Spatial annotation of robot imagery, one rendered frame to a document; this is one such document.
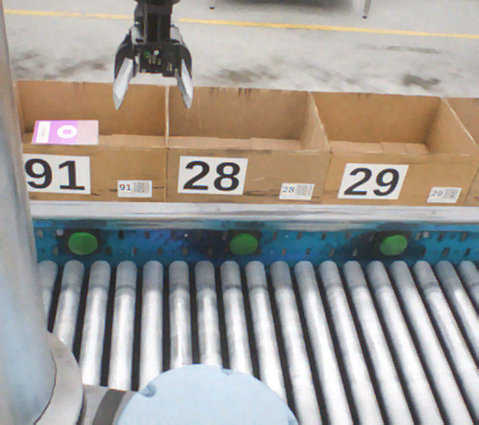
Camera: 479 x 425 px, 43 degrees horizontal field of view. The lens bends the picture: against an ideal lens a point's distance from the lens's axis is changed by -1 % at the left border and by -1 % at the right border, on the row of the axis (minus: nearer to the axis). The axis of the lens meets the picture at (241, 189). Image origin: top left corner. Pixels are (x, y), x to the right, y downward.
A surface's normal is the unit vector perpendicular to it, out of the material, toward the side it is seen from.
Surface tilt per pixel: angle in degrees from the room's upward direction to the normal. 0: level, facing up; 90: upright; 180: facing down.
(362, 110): 90
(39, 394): 90
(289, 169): 90
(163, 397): 5
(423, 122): 90
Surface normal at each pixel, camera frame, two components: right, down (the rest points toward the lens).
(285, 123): 0.09, 0.62
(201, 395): 0.19, -0.76
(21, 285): 0.95, 0.26
